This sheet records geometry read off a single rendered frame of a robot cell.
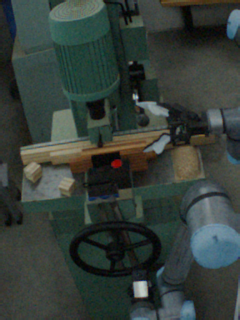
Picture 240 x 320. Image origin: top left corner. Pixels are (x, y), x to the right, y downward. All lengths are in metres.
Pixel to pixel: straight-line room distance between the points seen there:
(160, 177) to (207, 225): 0.68
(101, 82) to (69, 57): 0.13
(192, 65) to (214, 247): 2.79
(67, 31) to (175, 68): 2.37
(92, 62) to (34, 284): 1.45
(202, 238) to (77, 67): 0.67
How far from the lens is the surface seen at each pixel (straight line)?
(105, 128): 1.85
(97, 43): 1.63
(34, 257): 2.92
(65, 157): 1.98
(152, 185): 1.87
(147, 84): 2.00
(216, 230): 1.23
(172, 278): 1.58
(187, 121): 1.63
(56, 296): 2.75
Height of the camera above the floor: 2.25
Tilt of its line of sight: 43 degrees down
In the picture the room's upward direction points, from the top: 11 degrees counter-clockwise
